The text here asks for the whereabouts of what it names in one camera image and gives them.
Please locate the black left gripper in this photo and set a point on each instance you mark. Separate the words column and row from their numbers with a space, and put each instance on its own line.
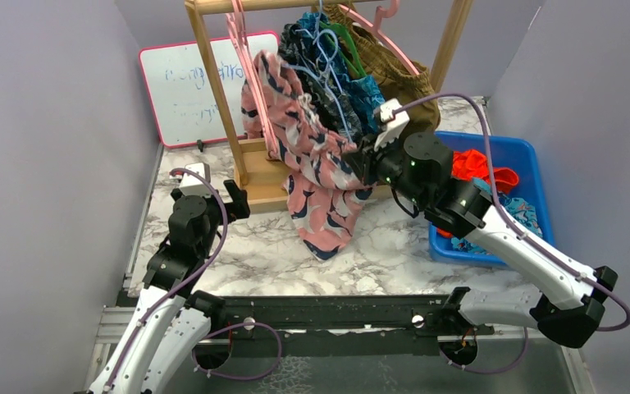
column 239, row 207

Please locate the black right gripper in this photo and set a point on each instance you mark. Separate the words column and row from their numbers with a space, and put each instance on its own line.
column 363, row 163

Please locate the pink patterned shorts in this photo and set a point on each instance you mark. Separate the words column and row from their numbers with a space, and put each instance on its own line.
column 325, row 198

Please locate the orange mesh shorts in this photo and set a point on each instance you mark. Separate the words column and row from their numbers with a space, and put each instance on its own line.
column 472, row 165

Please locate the light blue shark shorts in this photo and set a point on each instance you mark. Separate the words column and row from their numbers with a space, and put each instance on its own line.
column 519, row 209

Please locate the pink plastic hanger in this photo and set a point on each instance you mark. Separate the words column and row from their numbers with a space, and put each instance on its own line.
column 250, row 76

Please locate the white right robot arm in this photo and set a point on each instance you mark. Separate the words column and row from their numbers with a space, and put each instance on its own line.
column 567, row 306

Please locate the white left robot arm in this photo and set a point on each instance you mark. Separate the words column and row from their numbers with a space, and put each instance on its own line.
column 157, row 304

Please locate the dark blue patterned shorts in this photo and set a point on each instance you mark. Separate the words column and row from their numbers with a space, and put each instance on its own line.
column 348, row 103

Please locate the khaki brown shorts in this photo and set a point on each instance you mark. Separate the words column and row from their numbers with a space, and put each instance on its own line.
column 393, row 79

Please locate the pink hanger under khaki shorts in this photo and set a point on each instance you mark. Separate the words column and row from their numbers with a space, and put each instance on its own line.
column 374, row 28

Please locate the green hanger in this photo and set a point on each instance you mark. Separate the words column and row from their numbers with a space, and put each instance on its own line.
column 350, row 52

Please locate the wooden clothes rack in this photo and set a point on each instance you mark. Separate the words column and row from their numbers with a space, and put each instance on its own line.
column 253, row 172

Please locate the pink framed whiteboard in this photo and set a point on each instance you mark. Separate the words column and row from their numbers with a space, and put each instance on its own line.
column 179, row 91

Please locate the blue plastic bin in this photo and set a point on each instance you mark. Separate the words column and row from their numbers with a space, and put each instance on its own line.
column 520, row 156

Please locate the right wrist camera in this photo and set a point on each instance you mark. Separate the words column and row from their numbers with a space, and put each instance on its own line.
column 392, row 120

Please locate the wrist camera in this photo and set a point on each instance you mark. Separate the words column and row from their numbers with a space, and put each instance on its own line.
column 392, row 120
column 190, row 185

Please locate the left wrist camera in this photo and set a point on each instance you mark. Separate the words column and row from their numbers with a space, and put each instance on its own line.
column 190, row 185

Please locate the black metal base rail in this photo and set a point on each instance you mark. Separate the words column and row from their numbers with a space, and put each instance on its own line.
column 361, row 325

